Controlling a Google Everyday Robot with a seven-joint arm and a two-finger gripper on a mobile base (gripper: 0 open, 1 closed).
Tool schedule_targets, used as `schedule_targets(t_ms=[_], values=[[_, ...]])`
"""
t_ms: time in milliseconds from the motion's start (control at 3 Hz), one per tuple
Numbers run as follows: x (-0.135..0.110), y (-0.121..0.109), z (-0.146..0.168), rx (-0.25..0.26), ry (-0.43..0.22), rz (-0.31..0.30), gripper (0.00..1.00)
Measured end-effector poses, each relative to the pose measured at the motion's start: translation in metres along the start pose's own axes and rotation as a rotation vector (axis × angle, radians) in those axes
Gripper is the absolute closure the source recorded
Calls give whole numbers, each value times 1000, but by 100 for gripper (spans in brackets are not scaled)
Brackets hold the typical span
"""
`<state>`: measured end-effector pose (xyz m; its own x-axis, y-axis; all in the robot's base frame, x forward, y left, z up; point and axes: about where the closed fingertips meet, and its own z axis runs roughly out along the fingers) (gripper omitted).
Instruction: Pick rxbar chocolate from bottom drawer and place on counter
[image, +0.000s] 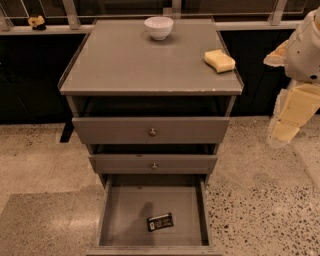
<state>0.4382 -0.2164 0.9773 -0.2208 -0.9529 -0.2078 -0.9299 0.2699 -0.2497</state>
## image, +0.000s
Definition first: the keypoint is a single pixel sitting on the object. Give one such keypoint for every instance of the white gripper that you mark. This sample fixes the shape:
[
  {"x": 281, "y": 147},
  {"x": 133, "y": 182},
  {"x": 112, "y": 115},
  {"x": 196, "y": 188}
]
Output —
[{"x": 304, "y": 57}]

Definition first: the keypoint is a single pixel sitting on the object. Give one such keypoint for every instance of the black rxbar chocolate wrapper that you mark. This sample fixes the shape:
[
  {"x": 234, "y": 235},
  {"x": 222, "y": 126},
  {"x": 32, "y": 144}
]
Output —
[{"x": 160, "y": 222}]

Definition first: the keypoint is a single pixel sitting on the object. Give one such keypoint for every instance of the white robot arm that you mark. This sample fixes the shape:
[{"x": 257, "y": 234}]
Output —
[{"x": 298, "y": 103}]

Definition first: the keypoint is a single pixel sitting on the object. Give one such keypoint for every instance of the grey drawer cabinet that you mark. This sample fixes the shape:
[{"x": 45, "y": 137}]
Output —
[{"x": 122, "y": 72}]

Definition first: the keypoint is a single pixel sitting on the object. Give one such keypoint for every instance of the top grey drawer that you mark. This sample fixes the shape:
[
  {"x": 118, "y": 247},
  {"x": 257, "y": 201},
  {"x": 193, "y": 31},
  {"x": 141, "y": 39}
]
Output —
[{"x": 135, "y": 130}]

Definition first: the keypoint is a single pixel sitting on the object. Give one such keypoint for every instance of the brass top drawer knob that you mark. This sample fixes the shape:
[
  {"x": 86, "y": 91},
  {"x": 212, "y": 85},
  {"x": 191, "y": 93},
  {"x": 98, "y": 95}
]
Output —
[{"x": 152, "y": 132}]

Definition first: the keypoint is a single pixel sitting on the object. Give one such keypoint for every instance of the bottom grey open drawer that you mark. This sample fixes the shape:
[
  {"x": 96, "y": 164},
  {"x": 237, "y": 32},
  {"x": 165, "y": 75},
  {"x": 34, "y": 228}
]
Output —
[{"x": 131, "y": 199}]

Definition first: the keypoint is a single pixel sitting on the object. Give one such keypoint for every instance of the middle grey drawer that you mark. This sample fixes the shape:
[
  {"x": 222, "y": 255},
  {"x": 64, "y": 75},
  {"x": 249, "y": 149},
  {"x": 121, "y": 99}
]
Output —
[{"x": 141, "y": 164}]

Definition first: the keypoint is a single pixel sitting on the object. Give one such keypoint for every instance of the yellow sponge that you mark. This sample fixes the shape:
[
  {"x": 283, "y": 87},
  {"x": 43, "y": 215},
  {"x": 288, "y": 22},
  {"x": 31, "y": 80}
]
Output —
[{"x": 219, "y": 61}]

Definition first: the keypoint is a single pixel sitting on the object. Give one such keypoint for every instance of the white ceramic bowl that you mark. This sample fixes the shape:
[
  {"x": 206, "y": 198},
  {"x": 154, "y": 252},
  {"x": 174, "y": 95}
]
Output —
[{"x": 159, "y": 27}]

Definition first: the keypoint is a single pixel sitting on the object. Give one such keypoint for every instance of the metal railing ledge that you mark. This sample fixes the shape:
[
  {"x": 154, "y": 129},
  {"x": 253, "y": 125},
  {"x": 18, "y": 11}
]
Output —
[{"x": 78, "y": 16}]

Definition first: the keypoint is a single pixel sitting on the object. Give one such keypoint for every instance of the small yellow black object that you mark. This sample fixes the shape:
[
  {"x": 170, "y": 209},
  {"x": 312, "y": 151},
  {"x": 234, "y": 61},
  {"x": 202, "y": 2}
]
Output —
[{"x": 37, "y": 22}]

